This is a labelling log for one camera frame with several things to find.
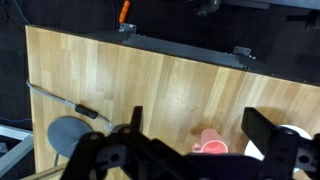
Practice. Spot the white metal stand frame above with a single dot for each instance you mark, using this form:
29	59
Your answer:
15	146

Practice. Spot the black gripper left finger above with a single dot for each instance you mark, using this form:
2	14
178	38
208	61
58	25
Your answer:
136	118

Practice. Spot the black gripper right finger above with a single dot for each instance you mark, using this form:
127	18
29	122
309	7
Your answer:
256	126

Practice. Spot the dark grey metal table rail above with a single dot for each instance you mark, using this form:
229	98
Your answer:
186	50

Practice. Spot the pink plastic mug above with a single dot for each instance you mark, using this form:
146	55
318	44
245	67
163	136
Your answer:
213	141

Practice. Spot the orange black bar clamp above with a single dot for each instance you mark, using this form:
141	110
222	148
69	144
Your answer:
124	10

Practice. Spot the white bowl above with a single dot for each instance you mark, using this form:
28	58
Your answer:
252	151

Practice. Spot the grey metal bracket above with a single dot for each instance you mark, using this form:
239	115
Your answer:
242	51
128	27

